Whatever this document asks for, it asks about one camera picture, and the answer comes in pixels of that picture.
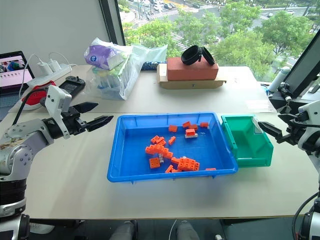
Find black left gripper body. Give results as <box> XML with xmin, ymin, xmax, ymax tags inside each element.
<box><xmin>60</xmin><ymin>105</ymin><xmax>89</xmax><ymax>136</ymax></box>

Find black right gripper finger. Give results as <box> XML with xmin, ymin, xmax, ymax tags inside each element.
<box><xmin>257</xmin><ymin>121</ymin><xmax>284</xmax><ymax>144</ymax></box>
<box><xmin>277</xmin><ymin>113</ymin><xmax>300</xmax><ymax>124</ymax></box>

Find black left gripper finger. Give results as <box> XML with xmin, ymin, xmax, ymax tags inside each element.
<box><xmin>84</xmin><ymin>114</ymin><xmax>115</xmax><ymax>133</ymax></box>
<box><xmin>72</xmin><ymin>101</ymin><xmax>99</xmax><ymax>115</ymax></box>

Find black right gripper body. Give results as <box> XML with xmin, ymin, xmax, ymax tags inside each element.
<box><xmin>281</xmin><ymin>111</ymin><xmax>310</xmax><ymax>146</ymax></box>

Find green plastic bin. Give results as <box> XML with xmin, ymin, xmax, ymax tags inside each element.
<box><xmin>220</xmin><ymin>114</ymin><xmax>274</xmax><ymax>168</ymax></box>

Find flat cardboard box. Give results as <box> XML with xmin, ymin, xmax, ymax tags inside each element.
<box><xmin>156</xmin><ymin>62</ymin><xmax>228</xmax><ymax>90</ymax></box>

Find clear label card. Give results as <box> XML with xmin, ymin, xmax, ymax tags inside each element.
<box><xmin>251</xmin><ymin>118</ymin><xmax>264</xmax><ymax>138</ymax></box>

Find black monitor stand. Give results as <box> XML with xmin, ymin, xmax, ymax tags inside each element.
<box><xmin>268</xmin><ymin>81</ymin><xmax>320</xmax><ymax>114</ymax></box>

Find black remote controller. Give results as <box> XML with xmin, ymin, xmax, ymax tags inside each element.
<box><xmin>57</xmin><ymin>75</ymin><xmax>86</xmax><ymax>98</ymax></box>

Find clear plastic sheet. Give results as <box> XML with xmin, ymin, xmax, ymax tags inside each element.
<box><xmin>245</xmin><ymin>98</ymin><xmax>276</xmax><ymax>113</ymax></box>

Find white bottle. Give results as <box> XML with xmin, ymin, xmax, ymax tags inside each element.
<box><xmin>267</xmin><ymin>65</ymin><xmax>292</xmax><ymax>93</ymax></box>

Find blue plastic tray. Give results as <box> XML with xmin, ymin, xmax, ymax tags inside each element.
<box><xmin>106</xmin><ymin>111</ymin><xmax>240</xmax><ymax>185</ymax></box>

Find red and white device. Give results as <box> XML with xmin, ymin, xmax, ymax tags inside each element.
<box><xmin>21</xmin><ymin>80</ymin><xmax>57</xmax><ymax>111</ymax></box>

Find white power strip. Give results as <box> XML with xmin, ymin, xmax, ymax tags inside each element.
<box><xmin>26</xmin><ymin>63</ymin><xmax>73</xmax><ymax>89</ymax></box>

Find black monitor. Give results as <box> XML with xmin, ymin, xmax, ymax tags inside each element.
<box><xmin>283</xmin><ymin>30</ymin><xmax>320</xmax><ymax>100</ymax></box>

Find clear plastic bag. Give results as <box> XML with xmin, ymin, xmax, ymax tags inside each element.
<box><xmin>83</xmin><ymin>37</ymin><xmax>169</xmax><ymax>101</ymax></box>

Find purple tissue pack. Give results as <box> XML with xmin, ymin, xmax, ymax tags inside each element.
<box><xmin>84</xmin><ymin>44</ymin><xmax>125</xmax><ymax>70</ymax></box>

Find white plug charger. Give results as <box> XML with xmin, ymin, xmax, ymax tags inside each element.
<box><xmin>36</xmin><ymin>58</ymin><xmax>50</xmax><ymax>75</ymax></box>
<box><xmin>48</xmin><ymin>57</ymin><xmax>62</xmax><ymax>72</ymax></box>

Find dark blue beaded pouch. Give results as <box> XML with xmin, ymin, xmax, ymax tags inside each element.
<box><xmin>140</xmin><ymin>60</ymin><xmax>168</xmax><ymax>72</ymax></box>

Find open laptop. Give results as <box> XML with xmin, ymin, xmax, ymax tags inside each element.
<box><xmin>0</xmin><ymin>50</ymin><xmax>36</xmax><ymax>115</ymax></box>

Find orange studded building brick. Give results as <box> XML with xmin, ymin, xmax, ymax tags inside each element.
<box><xmin>177</xmin><ymin>157</ymin><xmax>201</xmax><ymax>172</ymax></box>

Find red foam brick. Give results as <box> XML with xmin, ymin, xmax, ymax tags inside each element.
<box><xmin>166</xmin><ymin>56</ymin><xmax>220</xmax><ymax>81</ymax></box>

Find grey rounded robot foot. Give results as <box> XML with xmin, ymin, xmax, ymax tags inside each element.
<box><xmin>175</xmin><ymin>220</ymin><xmax>201</xmax><ymax>240</ymax></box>

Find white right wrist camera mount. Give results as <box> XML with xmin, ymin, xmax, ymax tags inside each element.
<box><xmin>297</xmin><ymin>99</ymin><xmax>320</xmax><ymax>151</ymax></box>

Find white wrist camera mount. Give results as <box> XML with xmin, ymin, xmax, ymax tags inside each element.
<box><xmin>297</xmin><ymin>99</ymin><xmax>320</xmax><ymax>151</ymax></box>
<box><xmin>44</xmin><ymin>84</ymin><xmax>73</xmax><ymax>140</ymax></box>

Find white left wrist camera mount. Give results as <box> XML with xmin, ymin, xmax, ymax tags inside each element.
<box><xmin>44</xmin><ymin>84</ymin><xmax>73</xmax><ymax>140</ymax></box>

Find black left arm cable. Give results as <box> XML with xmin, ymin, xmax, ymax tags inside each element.
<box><xmin>11</xmin><ymin>87</ymin><xmax>51</xmax><ymax>126</ymax></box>

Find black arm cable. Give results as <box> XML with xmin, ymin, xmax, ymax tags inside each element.
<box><xmin>291</xmin><ymin>191</ymin><xmax>320</xmax><ymax>240</ymax></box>
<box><xmin>11</xmin><ymin>87</ymin><xmax>51</xmax><ymax>126</ymax></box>

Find white charging cable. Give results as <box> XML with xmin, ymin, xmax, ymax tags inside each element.
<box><xmin>18</xmin><ymin>51</ymin><xmax>76</xmax><ymax>100</ymax></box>

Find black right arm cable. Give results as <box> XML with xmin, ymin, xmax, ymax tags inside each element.
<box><xmin>291</xmin><ymin>191</ymin><xmax>320</xmax><ymax>240</ymax></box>

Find black ring strap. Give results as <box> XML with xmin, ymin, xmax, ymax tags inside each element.
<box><xmin>180</xmin><ymin>44</ymin><xmax>203</xmax><ymax>66</ymax></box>
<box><xmin>199</xmin><ymin>46</ymin><xmax>215</xmax><ymax>66</ymax></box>

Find thin white cable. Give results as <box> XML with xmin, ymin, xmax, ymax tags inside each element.
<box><xmin>168</xmin><ymin>219</ymin><xmax>179</xmax><ymax>240</ymax></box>

